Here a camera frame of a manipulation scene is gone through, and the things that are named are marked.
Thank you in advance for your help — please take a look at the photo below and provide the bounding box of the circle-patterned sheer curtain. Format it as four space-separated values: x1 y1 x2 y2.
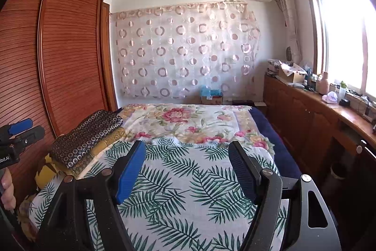
111 2 261 99

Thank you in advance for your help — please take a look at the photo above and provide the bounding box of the wooden-framed window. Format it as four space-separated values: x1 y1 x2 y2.
302 0 376 110

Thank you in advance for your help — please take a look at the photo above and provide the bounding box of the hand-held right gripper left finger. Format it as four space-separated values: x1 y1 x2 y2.
35 140 147 251

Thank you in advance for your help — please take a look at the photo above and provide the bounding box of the person's left hand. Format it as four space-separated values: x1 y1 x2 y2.
0 171 16 210

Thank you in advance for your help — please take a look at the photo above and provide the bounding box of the open cardboard box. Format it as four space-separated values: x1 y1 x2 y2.
278 60 307 84

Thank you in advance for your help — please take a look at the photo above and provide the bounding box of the stack of printed boxes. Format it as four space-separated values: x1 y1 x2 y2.
267 59 279 76

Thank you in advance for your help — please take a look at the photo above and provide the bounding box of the yellow plush toy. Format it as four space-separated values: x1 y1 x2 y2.
35 152 67 190

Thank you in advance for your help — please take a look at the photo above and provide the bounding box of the navy blue bed sheet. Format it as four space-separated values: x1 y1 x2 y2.
250 107 303 181

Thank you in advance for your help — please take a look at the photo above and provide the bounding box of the golden patterned garment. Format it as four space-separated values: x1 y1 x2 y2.
72 126 127 175

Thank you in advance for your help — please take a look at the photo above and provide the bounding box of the black object with metal cap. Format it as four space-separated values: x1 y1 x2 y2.
355 139 376 175

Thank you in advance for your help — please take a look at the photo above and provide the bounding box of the small cardboard box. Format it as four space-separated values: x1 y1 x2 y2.
201 95 224 106

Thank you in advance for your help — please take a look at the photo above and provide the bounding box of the purple plastic item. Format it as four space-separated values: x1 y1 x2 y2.
322 91 338 104

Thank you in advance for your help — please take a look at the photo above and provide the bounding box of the navy patterned shirt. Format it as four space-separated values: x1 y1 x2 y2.
49 110 124 169

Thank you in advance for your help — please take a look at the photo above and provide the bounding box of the blue plastic bag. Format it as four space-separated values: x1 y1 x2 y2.
200 85 222 97

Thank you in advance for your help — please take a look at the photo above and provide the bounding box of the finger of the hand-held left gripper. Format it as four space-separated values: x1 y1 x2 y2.
0 118 34 138
15 125 45 146

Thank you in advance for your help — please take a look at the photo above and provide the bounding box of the white tied curtain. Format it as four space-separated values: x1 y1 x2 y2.
274 0 302 63

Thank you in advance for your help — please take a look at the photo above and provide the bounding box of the wooden window cabinet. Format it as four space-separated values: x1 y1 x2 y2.
262 75 376 181

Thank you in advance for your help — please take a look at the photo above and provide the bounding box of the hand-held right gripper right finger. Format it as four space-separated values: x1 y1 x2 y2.
227 140 343 251

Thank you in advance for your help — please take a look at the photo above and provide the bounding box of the pink bottle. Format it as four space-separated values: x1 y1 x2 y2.
317 72 329 94

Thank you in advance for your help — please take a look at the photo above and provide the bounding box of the floral quilt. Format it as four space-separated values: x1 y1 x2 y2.
119 103 275 151

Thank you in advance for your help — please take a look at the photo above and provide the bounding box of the leaf-print bed sheet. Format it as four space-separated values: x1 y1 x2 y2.
29 136 290 251

